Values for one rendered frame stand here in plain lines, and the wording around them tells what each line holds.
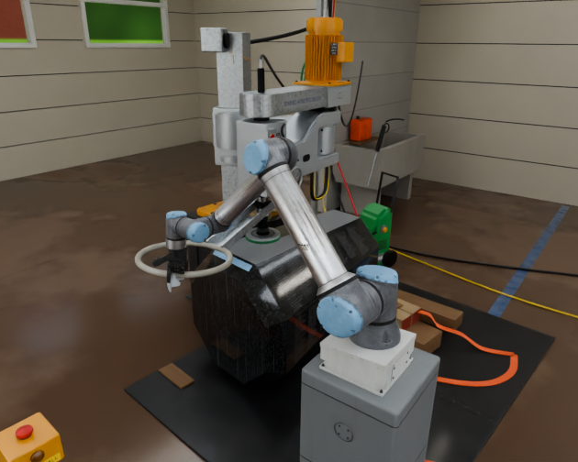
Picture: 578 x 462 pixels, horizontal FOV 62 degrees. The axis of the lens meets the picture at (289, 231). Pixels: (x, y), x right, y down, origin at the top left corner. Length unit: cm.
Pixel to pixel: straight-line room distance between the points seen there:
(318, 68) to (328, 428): 215
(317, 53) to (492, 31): 445
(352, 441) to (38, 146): 745
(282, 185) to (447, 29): 612
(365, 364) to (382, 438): 26
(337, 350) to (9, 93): 725
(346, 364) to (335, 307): 30
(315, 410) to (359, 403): 22
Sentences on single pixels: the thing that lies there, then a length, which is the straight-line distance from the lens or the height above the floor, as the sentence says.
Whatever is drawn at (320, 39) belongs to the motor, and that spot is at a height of 201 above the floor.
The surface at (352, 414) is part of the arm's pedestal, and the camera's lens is 184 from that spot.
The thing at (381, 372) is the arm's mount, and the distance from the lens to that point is 173.
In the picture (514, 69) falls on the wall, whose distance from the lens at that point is 730.
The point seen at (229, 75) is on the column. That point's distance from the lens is 346.
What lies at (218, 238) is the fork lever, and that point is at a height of 95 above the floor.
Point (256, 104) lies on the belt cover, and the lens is 265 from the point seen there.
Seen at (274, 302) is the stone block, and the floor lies 69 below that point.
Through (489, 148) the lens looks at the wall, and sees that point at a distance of 745.
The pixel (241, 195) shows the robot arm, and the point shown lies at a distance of 197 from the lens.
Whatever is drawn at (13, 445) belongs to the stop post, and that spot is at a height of 108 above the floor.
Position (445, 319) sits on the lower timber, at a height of 10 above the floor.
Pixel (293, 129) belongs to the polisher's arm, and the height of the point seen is 148.
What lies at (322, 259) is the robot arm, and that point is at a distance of 159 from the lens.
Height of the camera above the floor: 199
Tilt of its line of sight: 22 degrees down
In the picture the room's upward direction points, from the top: 1 degrees clockwise
